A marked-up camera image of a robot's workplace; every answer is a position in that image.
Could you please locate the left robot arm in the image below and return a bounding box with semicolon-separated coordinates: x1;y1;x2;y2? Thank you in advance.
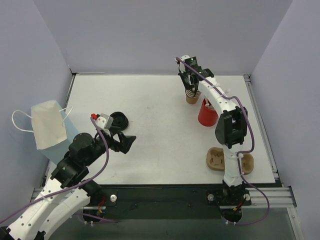
0;128;136;240

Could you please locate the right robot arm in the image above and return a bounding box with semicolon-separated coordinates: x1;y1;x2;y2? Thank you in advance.
178;69;255;204

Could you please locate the stack of black lids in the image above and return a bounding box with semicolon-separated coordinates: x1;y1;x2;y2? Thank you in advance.
110;111;129;131

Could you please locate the stack of brown paper cups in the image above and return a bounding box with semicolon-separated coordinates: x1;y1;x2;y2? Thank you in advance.
185;90;201;105

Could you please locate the red straw holder cup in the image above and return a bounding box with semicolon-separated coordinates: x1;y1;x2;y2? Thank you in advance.
197;99;219;127

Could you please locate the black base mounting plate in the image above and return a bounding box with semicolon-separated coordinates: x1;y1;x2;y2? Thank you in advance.
72;184;252;226

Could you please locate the blue paper bag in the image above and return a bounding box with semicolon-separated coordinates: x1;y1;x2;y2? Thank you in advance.
11;100;79;165

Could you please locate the brown pulp cup carrier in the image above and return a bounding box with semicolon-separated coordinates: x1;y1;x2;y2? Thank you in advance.
206;147;254;175

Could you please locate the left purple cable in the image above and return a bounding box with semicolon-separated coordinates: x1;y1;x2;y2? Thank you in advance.
0;117;118;225

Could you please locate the purple cable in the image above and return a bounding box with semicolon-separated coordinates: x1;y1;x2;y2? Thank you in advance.
0;117;118;225
174;56;270;226

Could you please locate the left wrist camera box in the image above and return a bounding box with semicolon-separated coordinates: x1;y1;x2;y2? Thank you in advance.
90;113;114;131

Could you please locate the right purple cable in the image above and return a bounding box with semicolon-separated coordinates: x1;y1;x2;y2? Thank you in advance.
174;56;270;226

